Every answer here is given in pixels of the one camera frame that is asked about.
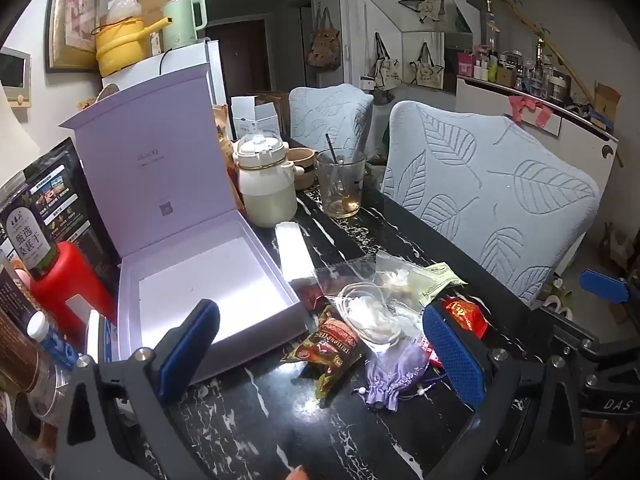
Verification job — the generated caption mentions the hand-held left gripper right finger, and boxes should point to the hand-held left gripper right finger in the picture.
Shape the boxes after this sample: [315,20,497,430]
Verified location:
[421,304,586,480]

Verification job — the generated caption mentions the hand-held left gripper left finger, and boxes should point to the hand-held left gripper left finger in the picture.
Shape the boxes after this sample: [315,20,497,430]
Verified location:
[55,299,221,480]

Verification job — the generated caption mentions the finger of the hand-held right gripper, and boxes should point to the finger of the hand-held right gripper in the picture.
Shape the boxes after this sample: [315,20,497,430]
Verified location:
[537,305,622,362]
[580,269,640,306]

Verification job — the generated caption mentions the red white snack packet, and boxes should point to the red white snack packet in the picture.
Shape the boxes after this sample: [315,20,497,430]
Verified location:
[412,335,446,368]

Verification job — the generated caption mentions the shiny red candy packet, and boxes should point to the shiny red candy packet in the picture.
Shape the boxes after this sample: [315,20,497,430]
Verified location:
[437,296,490,341]

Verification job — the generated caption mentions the lavender drawstring pouch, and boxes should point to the lavender drawstring pouch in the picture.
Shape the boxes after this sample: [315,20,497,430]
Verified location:
[352,342,441,411]

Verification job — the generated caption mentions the clear plastic bag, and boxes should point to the clear plastic bag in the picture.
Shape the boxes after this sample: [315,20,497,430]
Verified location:
[335,282,426,346]

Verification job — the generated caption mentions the clear bag of white pieces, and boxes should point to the clear bag of white pieces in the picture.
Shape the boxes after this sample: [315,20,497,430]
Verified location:
[375,250,436,301]

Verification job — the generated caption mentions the brown candy packet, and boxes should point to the brown candy packet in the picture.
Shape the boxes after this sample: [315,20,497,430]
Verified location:
[281,305,366,401]

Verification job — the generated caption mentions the dark red chocolate packet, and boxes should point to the dark red chocolate packet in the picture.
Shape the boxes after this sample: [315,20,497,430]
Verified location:
[300,282,331,313]

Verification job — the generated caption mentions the lavender gift box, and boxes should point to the lavender gift box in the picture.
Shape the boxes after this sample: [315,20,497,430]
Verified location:
[59,67,308,386]

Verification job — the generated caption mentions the white slippers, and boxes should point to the white slippers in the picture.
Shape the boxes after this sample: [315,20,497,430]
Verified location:
[542,290,573,318]

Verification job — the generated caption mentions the blue white carton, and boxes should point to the blue white carton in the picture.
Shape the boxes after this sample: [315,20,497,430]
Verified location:
[82,307,123,363]

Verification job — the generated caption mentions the red canister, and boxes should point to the red canister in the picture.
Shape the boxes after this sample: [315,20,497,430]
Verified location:
[30,241,118,341]

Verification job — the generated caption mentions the blue white tablet tube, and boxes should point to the blue white tablet tube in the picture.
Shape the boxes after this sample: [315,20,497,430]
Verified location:
[26,311,81,371]

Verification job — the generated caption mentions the flat clear zip bag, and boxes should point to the flat clear zip bag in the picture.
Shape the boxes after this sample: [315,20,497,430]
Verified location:
[312,255,376,301]

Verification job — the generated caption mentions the white tissue pack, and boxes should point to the white tissue pack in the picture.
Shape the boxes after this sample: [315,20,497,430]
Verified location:
[274,221,315,283]

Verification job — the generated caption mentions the large leaf pattern chair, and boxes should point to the large leaf pattern chair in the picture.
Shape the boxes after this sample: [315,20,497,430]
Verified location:
[381,101,601,310]

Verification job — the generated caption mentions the clear jar of tan grains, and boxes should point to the clear jar of tan grains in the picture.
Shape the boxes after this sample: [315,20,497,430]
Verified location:
[0,340,68,411]

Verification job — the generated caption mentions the cream thermos jug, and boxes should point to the cream thermos jug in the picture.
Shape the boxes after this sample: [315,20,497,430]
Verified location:
[234,132,306,228]

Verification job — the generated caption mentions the brown cardboard box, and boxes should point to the brown cardboard box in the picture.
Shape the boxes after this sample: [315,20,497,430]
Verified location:
[590,82,622,131]

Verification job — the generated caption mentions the clear jar with brown label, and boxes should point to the clear jar with brown label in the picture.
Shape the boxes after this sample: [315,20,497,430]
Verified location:
[0,260,36,321]

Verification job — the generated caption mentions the pink cloth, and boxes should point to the pink cloth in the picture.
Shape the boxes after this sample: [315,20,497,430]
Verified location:
[507,95,553,128]

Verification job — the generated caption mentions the black snack bag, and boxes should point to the black snack bag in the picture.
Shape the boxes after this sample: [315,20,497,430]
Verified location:
[30,150,121,286]

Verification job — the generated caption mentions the glass cup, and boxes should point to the glass cup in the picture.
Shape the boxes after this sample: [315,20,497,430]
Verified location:
[315,147,368,219]

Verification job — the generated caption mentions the orange snack bag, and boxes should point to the orange snack bag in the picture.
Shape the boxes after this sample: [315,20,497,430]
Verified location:
[212,104,246,211]

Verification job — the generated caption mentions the row of bottles and jars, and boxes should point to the row of bottles and jars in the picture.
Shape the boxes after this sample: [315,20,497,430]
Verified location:
[457,40,576,103]

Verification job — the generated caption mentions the white cardboard box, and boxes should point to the white cardboard box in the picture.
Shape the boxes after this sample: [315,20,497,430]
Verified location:
[230,95,281,143]

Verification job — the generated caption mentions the dark stirring spoon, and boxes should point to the dark stirring spoon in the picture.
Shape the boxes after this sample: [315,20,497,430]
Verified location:
[325,133,351,201]

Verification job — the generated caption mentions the brown paper bag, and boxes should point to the brown paper bag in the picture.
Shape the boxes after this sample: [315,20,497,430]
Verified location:
[247,91,292,136]

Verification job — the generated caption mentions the white lampshade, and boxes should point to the white lampshade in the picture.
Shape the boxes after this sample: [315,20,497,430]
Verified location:
[0,82,42,181]

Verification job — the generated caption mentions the small leaf pattern chair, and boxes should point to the small leaf pattern chair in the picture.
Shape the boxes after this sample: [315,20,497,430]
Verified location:
[289,84,375,153]

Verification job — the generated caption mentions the canvas tote bag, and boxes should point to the canvas tote bag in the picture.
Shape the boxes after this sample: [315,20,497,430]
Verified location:
[409,42,446,86]
[370,32,403,91]

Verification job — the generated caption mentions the tall clear bottle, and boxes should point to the tall clear bottle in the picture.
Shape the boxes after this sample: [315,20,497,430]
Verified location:
[482,0,501,51]

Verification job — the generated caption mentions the white refrigerator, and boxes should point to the white refrigerator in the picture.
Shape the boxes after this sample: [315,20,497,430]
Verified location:
[101,39,236,136]

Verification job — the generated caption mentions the dark wooden door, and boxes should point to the dark wooden door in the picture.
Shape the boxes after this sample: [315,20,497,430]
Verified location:
[207,19,266,101]

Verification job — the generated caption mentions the yellow pot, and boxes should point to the yellow pot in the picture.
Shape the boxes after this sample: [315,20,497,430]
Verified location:
[92,15,173,78]

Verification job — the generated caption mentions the green electric kettle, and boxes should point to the green electric kettle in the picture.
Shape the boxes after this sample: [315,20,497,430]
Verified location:
[161,0,208,51]

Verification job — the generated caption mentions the brown bear tote bag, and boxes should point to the brown bear tote bag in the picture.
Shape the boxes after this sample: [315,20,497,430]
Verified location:
[306,7,343,68]

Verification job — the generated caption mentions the white plastic bag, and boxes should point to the white plastic bag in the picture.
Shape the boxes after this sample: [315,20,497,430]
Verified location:
[107,0,143,23]

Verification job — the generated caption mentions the framed picture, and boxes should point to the framed picture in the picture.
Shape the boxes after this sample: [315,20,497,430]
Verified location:
[44,0,102,73]

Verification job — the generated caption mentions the wall intercom screen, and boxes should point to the wall intercom screen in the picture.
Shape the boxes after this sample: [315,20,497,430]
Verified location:
[0,46,33,108]

